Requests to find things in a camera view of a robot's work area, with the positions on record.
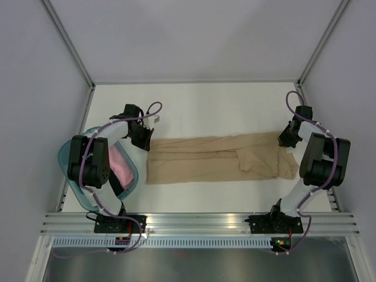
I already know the aluminium front rail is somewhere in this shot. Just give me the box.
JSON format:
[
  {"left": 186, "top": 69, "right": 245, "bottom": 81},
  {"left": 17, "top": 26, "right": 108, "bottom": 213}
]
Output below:
[{"left": 40, "top": 213, "right": 360, "bottom": 237}]

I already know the pink rolled t shirt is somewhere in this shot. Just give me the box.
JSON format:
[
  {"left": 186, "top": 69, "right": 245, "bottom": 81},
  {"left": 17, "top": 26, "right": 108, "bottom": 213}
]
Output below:
[{"left": 109, "top": 145, "right": 135, "bottom": 190}]

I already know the beige t shirt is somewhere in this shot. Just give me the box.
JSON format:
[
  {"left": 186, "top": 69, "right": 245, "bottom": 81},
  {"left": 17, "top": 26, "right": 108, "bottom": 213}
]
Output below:
[{"left": 146, "top": 132, "right": 299, "bottom": 184}]

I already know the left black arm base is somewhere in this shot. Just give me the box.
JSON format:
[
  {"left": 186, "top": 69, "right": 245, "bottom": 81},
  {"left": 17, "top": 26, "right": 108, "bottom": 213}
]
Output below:
[{"left": 86, "top": 211, "right": 147, "bottom": 234}]

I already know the purple cable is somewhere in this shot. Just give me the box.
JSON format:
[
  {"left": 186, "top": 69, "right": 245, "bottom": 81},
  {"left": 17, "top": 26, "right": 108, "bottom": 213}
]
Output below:
[
  {"left": 273, "top": 90, "right": 338, "bottom": 256},
  {"left": 52, "top": 101, "right": 165, "bottom": 258}
]

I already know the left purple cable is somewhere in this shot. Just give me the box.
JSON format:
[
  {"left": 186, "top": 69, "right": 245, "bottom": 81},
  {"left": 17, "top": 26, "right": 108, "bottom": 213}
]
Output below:
[{"left": 52, "top": 101, "right": 165, "bottom": 258}]

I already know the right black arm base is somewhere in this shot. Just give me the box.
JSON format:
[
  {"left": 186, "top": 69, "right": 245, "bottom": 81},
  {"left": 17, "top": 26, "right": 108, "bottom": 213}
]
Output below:
[{"left": 245, "top": 199, "right": 304, "bottom": 234}]

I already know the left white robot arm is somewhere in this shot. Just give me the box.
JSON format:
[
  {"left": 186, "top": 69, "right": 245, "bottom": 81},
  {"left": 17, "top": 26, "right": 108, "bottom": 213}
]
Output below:
[{"left": 67, "top": 102, "right": 162, "bottom": 233}]

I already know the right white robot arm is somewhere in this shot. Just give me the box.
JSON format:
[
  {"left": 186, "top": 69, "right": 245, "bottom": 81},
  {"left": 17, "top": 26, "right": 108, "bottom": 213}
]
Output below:
[{"left": 268, "top": 106, "right": 351, "bottom": 232}]

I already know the white slotted cable duct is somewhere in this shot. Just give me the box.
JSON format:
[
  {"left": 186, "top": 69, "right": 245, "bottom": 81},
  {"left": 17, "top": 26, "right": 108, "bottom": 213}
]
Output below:
[{"left": 52, "top": 236, "right": 272, "bottom": 249}]

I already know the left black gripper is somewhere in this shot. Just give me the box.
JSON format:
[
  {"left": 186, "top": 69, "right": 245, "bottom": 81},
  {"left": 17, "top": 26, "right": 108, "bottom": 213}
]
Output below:
[{"left": 127, "top": 125, "right": 154, "bottom": 152}]

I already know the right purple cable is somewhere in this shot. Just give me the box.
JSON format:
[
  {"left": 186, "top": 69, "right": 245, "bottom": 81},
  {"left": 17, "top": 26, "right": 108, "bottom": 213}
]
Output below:
[{"left": 273, "top": 90, "right": 338, "bottom": 256}]

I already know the teal plastic basket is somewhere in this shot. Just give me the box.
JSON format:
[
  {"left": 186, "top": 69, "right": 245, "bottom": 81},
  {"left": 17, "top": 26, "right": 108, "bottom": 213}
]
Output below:
[{"left": 58, "top": 124, "right": 139, "bottom": 214}]

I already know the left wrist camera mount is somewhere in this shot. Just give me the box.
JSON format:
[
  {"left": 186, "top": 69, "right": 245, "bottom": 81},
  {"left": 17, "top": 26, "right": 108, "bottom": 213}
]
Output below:
[{"left": 143, "top": 115, "right": 160, "bottom": 130}]

